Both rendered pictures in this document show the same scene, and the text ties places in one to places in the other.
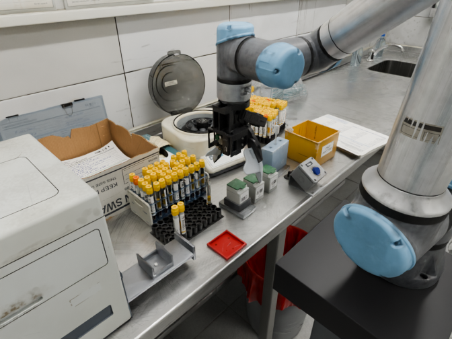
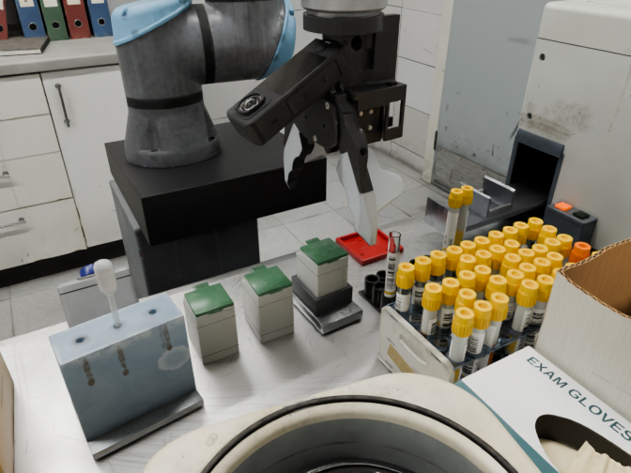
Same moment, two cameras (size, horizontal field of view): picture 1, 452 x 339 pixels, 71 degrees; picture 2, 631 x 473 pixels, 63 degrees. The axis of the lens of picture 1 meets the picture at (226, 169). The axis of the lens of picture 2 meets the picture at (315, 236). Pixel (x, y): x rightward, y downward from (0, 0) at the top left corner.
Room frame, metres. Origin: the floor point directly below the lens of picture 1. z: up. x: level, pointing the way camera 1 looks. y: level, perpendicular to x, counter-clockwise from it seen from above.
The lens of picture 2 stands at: (1.15, 0.09, 1.26)
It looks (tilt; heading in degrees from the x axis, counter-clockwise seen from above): 31 degrees down; 196
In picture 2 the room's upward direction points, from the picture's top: straight up
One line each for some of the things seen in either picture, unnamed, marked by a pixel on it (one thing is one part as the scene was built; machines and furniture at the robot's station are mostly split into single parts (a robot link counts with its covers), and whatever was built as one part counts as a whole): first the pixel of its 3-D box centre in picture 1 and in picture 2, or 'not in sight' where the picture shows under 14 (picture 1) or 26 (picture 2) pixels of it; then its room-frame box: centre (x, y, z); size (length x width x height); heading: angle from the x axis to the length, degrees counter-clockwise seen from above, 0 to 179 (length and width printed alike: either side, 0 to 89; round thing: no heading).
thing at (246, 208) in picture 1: (237, 202); (321, 294); (0.69, -0.03, 0.89); 0.09 x 0.05 x 0.04; 48
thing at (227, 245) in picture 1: (227, 244); (369, 245); (0.55, 0.00, 0.88); 0.07 x 0.07 x 0.01; 46
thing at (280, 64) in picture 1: (276, 62); not in sight; (0.61, -0.09, 1.29); 0.11 x 0.11 x 0.08; 37
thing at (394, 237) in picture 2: (208, 195); (391, 272); (0.68, 0.05, 0.93); 0.01 x 0.01 x 0.10
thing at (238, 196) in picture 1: (237, 194); (321, 274); (0.69, -0.03, 0.92); 0.05 x 0.04 x 0.06; 48
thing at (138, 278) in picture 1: (146, 269); (496, 198); (0.44, 0.16, 0.92); 0.21 x 0.07 x 0.05; 136
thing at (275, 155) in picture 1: (274, 157); (129, 368); (0.88, -0.15, 0.92); 0.10 x 0.07 x 0.10; 142
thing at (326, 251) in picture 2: (237, 184); (322, 250); (0.69, -0.03, 0.95); 0.05 x 0.04 x 0.01; 48
